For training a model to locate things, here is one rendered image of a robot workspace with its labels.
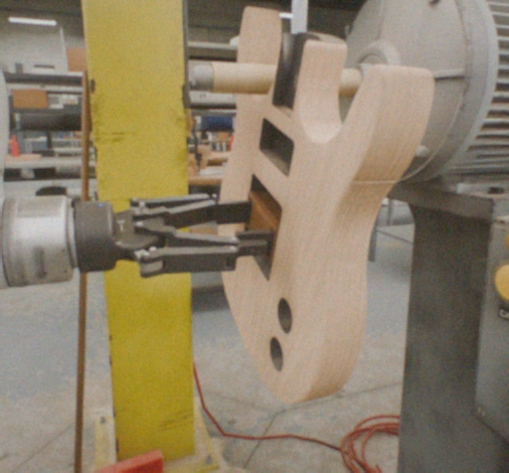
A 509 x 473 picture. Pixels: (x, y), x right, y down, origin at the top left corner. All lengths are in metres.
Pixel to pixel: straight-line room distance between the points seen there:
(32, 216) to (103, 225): 0.06
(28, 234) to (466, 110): 0.44
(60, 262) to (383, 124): 0.32
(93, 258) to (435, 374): 0.57
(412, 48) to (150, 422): 1.45
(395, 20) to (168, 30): 0.92
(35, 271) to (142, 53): 1.00
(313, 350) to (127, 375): 1.19
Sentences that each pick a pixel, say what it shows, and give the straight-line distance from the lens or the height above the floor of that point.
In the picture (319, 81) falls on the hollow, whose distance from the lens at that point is 0.43.
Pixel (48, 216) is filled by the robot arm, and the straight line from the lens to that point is 0.45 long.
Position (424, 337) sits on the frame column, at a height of 0.85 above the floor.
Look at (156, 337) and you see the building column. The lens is 1.51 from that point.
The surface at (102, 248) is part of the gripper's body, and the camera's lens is 0.45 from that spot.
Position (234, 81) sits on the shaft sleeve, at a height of 1.25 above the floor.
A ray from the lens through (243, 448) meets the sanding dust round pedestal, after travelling 1.85.
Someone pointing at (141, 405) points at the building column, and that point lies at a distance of 1.63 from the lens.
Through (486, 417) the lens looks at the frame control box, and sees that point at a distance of 0.49.
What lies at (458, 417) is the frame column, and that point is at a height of 0.76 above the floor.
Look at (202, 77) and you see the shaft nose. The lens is 0.47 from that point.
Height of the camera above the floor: 1.20
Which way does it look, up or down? 12 degrees down
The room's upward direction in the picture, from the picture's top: straight up
